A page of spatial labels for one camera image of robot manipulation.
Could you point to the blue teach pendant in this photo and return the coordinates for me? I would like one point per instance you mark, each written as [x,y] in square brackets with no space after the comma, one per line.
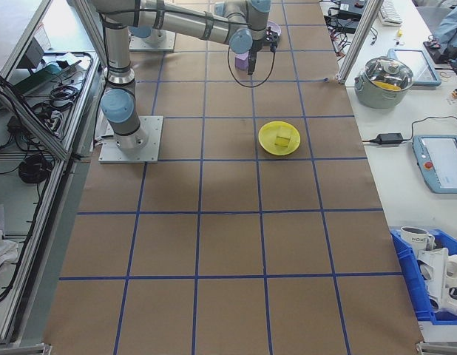
[446,162]
[420,66]

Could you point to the black power adapter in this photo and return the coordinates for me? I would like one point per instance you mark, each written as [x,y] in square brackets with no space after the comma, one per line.
[390,138]

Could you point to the aluminium profile post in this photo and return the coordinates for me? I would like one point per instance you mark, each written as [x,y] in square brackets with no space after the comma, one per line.
[357,40]

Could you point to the rubber band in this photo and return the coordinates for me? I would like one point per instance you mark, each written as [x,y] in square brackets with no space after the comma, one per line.
[440,76]

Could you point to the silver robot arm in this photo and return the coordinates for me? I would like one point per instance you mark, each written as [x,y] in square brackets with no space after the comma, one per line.
[117,55]
[141,32]

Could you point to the silver cooking pot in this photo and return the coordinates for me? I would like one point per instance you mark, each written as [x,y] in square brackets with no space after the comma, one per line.
[376,100]

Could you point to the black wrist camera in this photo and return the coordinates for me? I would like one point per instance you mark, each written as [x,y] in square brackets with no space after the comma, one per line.
[273,40]

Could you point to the metal V-shaped frame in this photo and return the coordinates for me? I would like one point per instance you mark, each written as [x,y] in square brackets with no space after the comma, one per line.
[47,138]

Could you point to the aluminium profile bar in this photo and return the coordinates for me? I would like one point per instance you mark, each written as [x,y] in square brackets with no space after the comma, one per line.
[441,348]
[21,348]

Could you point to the small red circuit board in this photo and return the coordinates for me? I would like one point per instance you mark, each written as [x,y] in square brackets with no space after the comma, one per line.
[432,45]

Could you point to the yellow plate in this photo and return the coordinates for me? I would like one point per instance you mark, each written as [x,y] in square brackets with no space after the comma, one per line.
[267,142]

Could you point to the grey box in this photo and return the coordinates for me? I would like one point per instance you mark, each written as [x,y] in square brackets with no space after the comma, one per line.
[32,51]

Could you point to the black computer box with label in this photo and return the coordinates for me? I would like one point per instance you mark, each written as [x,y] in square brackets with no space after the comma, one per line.
[352,13]

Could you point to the purple plate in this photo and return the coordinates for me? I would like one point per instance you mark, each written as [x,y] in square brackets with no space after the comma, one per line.
[276,26]

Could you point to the white PVC pipe fitting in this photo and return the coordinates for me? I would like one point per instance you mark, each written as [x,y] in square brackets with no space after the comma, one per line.
[439,270]

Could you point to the white cloth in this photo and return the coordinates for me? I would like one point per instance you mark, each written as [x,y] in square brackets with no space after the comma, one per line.
[3,251]

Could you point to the green board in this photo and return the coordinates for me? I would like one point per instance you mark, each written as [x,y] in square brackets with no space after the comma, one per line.
[40,75]

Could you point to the white mug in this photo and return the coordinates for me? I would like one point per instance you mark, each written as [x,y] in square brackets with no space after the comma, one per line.
[413,240]

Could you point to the yellow foam block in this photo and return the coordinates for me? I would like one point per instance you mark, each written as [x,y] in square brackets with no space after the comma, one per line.
[282,140]

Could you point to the blue garment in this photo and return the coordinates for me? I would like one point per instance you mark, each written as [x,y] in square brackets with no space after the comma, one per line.
[452,26]

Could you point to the purple foam block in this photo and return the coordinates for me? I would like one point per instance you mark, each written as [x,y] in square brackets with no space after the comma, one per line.
[241,62]

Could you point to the white paper sheet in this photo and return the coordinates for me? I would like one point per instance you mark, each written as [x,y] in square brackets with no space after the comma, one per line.
[67,59]

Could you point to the blue plastic bin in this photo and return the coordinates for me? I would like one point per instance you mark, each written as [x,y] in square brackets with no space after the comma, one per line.
[409,281]

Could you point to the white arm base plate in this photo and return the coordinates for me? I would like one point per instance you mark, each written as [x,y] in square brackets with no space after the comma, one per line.
[154,148]
[171,42]

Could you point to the flat black power brick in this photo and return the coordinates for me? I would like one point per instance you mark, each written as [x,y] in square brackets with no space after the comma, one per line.
[343,26]

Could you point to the glass pot lid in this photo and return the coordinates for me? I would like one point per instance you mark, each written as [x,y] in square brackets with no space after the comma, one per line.
[382,74]

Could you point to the white keyboard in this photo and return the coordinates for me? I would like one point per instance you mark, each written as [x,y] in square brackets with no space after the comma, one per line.
[389,11]

